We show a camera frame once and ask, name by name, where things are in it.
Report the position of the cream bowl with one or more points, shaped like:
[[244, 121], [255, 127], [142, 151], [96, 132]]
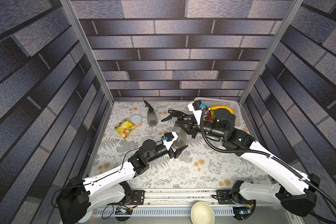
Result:
[[202, 213]]

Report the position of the black spray nozzle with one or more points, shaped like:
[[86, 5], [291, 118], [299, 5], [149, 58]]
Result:
[[150, 108], [181, 116]]

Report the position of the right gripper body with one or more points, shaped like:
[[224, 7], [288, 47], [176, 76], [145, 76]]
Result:
[[191, 128]]

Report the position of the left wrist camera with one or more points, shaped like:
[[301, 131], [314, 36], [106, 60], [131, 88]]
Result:
[[168, 139]]

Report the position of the white plastic basket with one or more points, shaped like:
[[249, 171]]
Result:
[[230, 103]]

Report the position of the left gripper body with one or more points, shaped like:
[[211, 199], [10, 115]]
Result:
[[171, 153]]

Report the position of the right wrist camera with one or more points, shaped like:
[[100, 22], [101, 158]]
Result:
[[199, 109]]

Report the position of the yellow banana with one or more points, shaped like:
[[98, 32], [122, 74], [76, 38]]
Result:
[[222, 107]]

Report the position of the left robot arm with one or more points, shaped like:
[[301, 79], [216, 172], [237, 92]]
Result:
[[81, 196]]

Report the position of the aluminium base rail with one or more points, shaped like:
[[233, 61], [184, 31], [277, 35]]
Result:
[[171, 197]]

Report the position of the yellow snack packet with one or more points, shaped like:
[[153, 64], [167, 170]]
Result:
[[124, 128]]

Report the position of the grey spray bottle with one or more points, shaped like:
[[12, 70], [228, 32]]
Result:
[[152, 118], [182, 137]]

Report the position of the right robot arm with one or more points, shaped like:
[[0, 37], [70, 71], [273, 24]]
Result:
[[293, 190]]

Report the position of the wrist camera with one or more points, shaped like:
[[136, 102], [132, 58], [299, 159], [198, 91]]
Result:
[[168, 139], [199, 109]]

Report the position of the pink tin can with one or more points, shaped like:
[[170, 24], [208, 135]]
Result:
[[136, 120]]

